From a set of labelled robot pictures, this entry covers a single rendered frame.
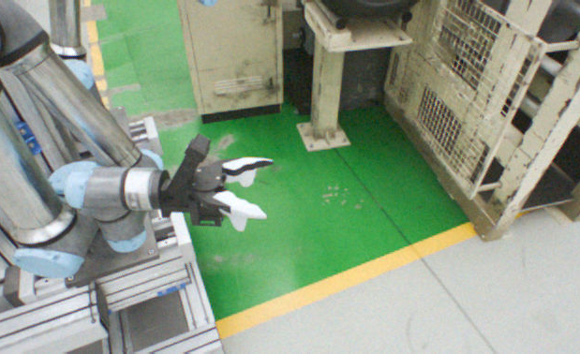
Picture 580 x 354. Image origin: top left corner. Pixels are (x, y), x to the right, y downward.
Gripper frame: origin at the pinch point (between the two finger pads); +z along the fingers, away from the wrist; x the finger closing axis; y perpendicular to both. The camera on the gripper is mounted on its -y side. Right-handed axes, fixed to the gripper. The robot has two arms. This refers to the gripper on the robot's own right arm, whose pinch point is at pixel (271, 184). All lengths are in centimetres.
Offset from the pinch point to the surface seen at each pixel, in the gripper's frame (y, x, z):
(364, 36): 10, -117, 30
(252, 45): 33, -171, -24
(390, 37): 10, -116, 41
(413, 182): 90, -122, 68
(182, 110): 82, -184, -76
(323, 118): 68, -152, 18
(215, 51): 35, -165, -44
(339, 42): 9, -106, 19
